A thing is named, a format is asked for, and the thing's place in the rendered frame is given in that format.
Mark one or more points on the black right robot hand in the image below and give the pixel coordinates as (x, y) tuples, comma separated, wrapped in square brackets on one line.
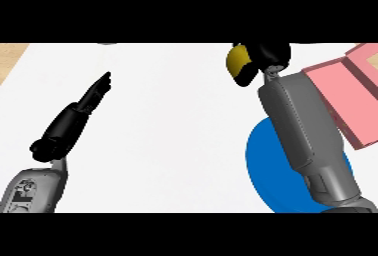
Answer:
[(268, 55)]

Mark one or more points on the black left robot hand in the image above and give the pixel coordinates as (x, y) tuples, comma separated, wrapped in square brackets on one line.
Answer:
[(62, 131)]

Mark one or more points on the yellow lemon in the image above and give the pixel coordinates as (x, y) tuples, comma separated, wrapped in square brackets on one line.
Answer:
[(238, 60)]

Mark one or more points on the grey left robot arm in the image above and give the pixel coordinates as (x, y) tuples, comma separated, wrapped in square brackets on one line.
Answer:
[(30, 193)]

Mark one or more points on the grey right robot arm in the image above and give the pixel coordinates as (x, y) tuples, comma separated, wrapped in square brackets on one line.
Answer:
[(307, 140)]

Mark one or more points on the pink cardboard box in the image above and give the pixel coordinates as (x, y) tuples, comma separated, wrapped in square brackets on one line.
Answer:
[(352, 96)]

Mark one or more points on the blue plate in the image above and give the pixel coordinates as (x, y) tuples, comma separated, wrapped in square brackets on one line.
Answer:
[(275, 173)]

